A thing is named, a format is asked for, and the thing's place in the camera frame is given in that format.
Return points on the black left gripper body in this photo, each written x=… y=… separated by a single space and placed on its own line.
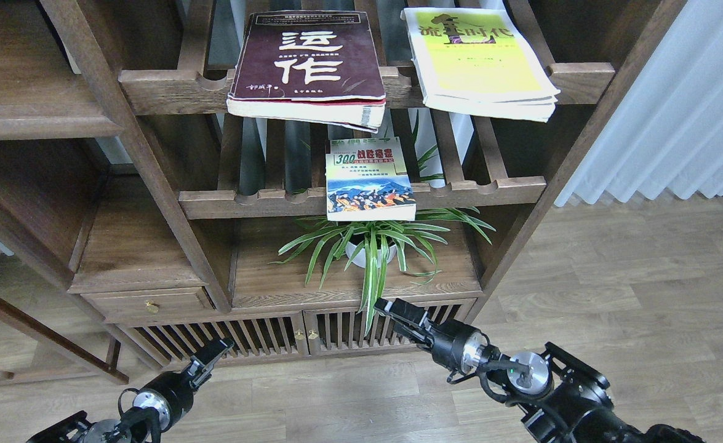
x=171 y=394

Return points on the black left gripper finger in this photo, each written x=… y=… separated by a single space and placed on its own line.
x=203 y=361

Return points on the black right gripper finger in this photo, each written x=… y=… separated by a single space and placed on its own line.
x=416 y=333
x=404 y=313

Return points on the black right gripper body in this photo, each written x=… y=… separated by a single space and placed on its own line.
x=454 y=345

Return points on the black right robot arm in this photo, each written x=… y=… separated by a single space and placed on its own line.
x=562 y=398

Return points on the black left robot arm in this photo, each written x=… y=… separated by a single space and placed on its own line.
x=133 y=425

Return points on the green spider plant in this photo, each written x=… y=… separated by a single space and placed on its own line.
x=415 y=240

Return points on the white plant pot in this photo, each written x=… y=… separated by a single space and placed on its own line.
x=355 y=249

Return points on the brass drawer knob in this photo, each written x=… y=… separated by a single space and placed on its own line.
x=151 y=307

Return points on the dark wooden bookshelf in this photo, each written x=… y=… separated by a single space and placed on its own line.
x=120 y=182

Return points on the maroon book white characters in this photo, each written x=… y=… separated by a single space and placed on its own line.
x=309 y=65

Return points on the yellow green cover book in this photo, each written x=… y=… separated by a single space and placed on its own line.
x=475 y=61

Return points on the white pleated curtain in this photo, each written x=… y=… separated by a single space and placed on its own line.
x=666 y=137

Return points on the dark wooden side frame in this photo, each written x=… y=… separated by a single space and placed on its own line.
x=34 y=342

